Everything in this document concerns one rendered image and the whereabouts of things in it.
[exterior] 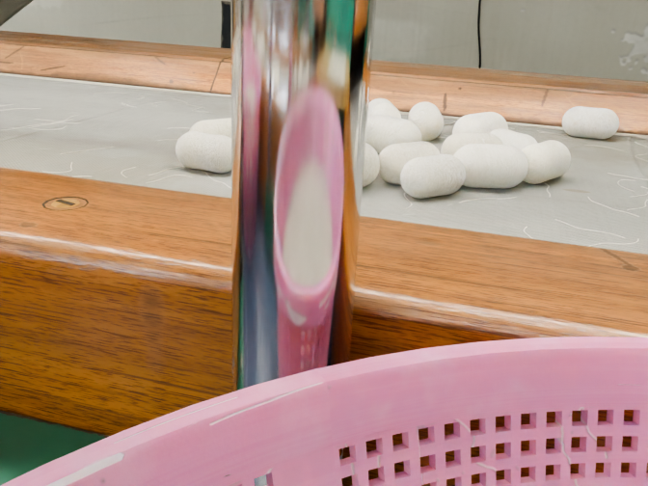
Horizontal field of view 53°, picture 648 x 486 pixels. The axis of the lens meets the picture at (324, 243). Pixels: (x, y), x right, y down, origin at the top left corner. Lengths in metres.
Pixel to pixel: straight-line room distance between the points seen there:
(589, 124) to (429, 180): 0.19
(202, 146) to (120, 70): 0.28
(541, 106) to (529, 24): 1.89
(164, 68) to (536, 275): 0.44
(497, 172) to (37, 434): 0.21
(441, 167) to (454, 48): 2.11
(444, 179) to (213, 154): 0.10
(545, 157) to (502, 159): 0.03
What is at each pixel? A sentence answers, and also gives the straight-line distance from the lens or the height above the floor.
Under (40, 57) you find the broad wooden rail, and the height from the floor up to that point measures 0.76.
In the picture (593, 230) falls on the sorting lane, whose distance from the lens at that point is 0.28.
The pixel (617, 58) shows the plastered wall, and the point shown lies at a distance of 2.42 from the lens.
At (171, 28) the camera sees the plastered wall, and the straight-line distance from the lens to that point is 2.65.
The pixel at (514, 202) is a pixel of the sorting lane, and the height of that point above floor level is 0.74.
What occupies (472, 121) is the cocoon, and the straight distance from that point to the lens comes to 0.37.
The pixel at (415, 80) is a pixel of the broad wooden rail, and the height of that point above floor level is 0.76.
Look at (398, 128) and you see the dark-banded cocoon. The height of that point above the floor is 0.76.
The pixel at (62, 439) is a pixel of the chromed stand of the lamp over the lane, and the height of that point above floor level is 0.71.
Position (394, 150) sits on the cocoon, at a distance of 0.30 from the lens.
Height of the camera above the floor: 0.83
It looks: 22 degrees down
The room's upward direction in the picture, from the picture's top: 3 degrees clockwise
